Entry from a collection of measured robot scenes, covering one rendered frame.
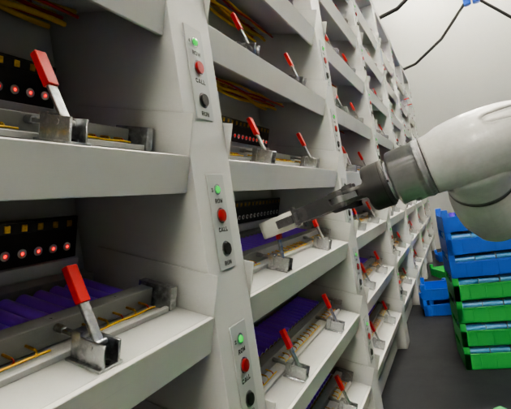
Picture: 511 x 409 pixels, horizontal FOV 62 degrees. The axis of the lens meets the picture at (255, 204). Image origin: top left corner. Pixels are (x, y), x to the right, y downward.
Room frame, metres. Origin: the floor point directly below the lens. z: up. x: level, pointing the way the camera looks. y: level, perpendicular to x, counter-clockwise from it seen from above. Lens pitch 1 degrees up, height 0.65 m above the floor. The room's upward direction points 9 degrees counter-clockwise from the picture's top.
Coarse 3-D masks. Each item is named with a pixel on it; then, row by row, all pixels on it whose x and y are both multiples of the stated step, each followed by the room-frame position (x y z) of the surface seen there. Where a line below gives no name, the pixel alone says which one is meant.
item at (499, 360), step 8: (456, 336) 1.66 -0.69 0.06; (464, 352) 1.49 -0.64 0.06; (496, 352) 1.46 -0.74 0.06; (504, 352) 1.46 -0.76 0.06; (464, 360) 1.52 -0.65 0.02; (472, 360) 1.48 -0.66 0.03; (480, 360) 1.48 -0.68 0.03; (488, 360) 1.47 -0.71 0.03; (496, 360) 1.46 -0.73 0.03; (504, 360) 1.46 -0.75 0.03; (472, 368) 1.49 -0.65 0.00; (480, 368) 1.48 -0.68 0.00; (488, 368) 1.47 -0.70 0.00; (496, 368) 1.46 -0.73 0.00
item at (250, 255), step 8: (304, 232) 1.06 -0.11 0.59; (312, 232) 1.09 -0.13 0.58; (288, 240) 0.93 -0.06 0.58; (296, 240) 0.98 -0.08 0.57; (304, 240) 1.04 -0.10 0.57; (312, 240) 1.04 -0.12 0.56; (256, 248) 0.80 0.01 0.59; (264, 248) 0.81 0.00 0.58; (272, 248) 0.85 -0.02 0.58; (288, 248) 0.94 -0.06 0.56; (248, 256) 0.75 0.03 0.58; (256, 256) 0.78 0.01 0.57; (256, 264) 0.74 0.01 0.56
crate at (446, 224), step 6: (438, 210) 1.66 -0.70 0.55; (444, 210) 1.49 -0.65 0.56; (438, 216) 1.60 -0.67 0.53; (444, 216) 1.49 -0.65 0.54; (456, 216) 1.48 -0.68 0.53; (438, 222) 1.63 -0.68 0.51; (444, 222) 1.49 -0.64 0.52; (450, 222) 1.48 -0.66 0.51; (456, 222) 1.48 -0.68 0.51; (438, 228) 1.66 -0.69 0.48; (444, 228) 1.49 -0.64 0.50; (450, 228) 1.48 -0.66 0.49; (456, 228) 1.48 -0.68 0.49; (462, 228) 1.47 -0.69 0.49
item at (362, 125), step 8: (336, 88) 1.22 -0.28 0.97; (336, 96) 1.22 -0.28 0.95; (352, 104) 1.64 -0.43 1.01; (336, 112) 1.25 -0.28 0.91; (344, 112) 1.33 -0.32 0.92; (344, 120) 1.35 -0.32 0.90; (352, 120) 1.44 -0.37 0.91; (360, 120) 1.62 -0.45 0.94; (368, 120) 1.77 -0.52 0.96; (344, 128) 1.77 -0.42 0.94; (352, 128) 1.46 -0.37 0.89; (360, 128) 1.57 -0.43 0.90; (368, 128) 1.71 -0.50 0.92; (368, 136) 1.73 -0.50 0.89
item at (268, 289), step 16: (240, 224) 0.97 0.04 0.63; (256, 224) 1.05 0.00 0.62; (320, 224) 1.17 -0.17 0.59; (336, 224) 1.15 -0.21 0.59; (336, 240) 1.14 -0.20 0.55; (304, 256) 0.89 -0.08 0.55; (320, 256) 0.91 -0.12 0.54; (336, 256) 1.03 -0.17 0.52; (256, 272) 0.73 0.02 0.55; (272, 272) 0.74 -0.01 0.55; (288, 272) 0.75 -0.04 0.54; (304, 272) 0.81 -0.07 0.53; (320, 272) 0.92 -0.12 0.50; (256, 288) 0.64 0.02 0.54; (272, 288) 0.67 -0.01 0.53; (288, 288) 0.74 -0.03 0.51; (256, 304) 0.62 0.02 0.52; (272, 304) 0.68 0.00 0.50; (256, 320) 0.63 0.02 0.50
